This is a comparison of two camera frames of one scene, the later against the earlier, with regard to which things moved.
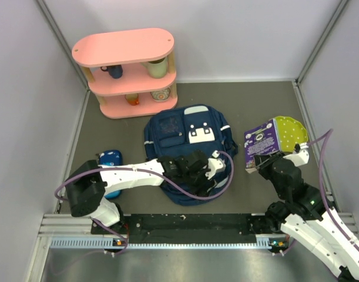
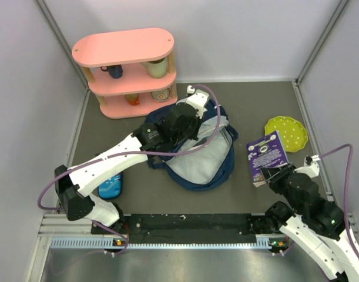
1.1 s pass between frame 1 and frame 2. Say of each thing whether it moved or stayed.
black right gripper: moved
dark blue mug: stayed
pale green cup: stayed
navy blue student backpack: moved
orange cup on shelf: stayed
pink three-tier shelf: stayed
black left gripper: moved
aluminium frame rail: stayed
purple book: moved
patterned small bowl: stayed
